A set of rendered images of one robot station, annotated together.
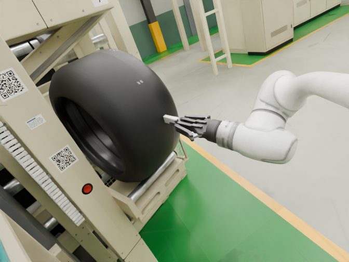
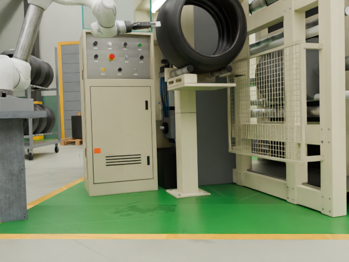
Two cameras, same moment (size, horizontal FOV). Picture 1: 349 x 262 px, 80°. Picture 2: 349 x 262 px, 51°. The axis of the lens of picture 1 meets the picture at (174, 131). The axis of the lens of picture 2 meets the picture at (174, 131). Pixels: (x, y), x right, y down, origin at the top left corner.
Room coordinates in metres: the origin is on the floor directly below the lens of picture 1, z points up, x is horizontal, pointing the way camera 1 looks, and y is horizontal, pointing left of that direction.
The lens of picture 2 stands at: (1.71, -2.17, 0.59)
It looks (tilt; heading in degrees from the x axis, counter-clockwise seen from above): 2 degrees down; 112
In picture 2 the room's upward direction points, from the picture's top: 2 degrees counter-clockwise
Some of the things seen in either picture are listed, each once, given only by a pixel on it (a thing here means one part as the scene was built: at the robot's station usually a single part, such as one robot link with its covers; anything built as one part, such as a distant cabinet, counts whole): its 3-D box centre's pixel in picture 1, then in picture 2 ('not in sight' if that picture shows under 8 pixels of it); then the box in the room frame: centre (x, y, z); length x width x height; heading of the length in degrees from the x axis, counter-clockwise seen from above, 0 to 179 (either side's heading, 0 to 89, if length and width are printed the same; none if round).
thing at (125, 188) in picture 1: (142, 182); (200, 86); (0.91, 0.27, 0.80); 0.37 x 0.36 x 0.02; 41
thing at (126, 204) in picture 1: (109, 194); (190, 75); (0.80, 0.40, 0.90); 0.40 x 0.03 x 0.10; 41
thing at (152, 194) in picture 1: (157, 185); (181, 81); (0.81, 0.18, 0.83); 0.36 x 0.09 x 0.06; 131
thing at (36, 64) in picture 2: not in sight; (27, 99); (-2.84, 2.53, 0.96); 1.30 x 0.62 x 1.92; 111
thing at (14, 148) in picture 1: (43, 178); not in sight; (0.65, 0.49, 1.19); 0.05 x 0.04 x 0.48; 41
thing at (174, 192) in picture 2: not in sight; (187, 191); (0.73, 0.45, 0.01); 0.27 x 0.27 x 0.02; 41
